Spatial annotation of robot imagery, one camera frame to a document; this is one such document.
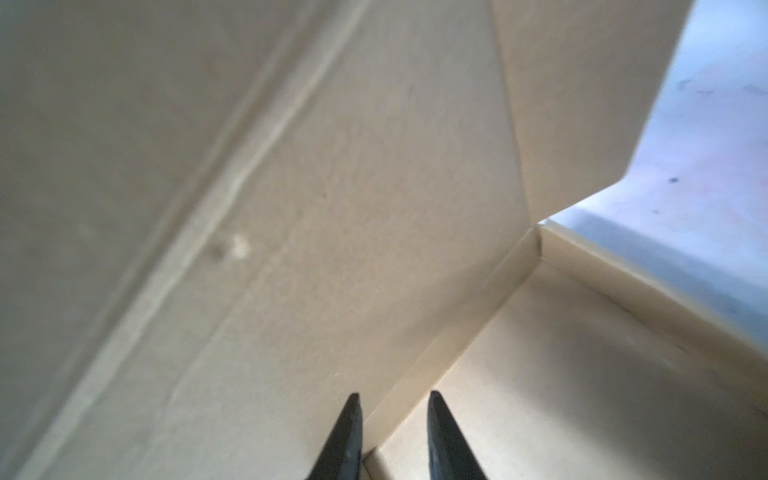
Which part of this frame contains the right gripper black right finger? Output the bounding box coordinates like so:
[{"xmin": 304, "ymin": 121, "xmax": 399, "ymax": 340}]
[{"xmin": 427, "ymin": 390, "xmax": 487, "ymax": 480}]

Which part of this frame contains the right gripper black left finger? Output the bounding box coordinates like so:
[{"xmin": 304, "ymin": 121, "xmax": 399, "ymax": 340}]
[{"xmin": 307, "ymin": 392, "xmax": 363, "ymax": 480}]

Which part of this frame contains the brown cardboard paper box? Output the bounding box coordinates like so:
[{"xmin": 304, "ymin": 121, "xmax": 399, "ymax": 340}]
[{"xmin": 1, "ymin": 1, "xmax": 767, "ymax": 479}]

